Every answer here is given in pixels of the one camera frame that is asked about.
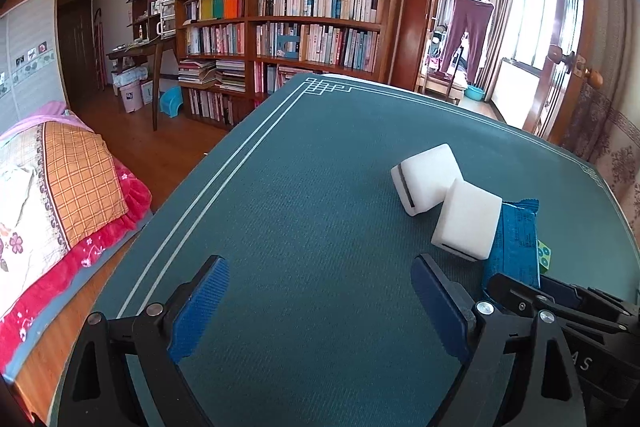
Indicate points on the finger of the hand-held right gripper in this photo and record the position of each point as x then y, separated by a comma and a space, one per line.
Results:
515, 292
600, 304

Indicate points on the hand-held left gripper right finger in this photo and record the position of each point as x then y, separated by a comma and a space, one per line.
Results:
440, 307

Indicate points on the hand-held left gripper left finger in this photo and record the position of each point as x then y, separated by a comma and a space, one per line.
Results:
200, 307

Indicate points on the blue wipes packet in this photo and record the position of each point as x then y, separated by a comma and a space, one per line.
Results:
515, 242

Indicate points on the green dotted packet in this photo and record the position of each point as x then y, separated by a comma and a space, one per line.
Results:
543, 255

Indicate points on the white sponge block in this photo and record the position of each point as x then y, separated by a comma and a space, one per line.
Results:
430, 174
467, 222

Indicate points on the teal table mat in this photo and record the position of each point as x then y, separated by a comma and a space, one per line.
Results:
310, 207

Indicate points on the patterned beige curtain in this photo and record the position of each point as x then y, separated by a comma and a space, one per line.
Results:
610, 142

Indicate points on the bed with pink checked quilt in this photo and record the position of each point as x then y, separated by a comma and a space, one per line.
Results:
75, 177

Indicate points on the blue wash basin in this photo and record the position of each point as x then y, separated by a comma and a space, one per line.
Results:
474, 93

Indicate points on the blue plastic stool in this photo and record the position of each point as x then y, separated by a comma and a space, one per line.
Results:
172, 101

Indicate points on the pink waste bin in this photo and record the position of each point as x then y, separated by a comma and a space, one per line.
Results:
131, 97

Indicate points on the wooden door knob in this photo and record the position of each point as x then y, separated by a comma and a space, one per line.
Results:
595, 78
557, 55

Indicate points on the wooden desk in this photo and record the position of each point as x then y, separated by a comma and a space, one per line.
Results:
157, 52

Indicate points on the purple hanging pants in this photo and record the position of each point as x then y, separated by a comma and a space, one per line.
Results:
467, 32

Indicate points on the red ladder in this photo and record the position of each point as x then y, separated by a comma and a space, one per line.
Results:
99, 52

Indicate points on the wooden bookcase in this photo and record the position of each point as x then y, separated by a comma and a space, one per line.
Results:
395, 32

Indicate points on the wooden door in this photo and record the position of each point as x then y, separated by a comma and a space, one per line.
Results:
565, 7

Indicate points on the grey wardrobe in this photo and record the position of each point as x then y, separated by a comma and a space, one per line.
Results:
30, 62

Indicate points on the small wooden shelf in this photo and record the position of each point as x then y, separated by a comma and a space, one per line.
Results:
145, 12

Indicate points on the rows of books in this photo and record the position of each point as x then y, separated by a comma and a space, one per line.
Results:
310, 7

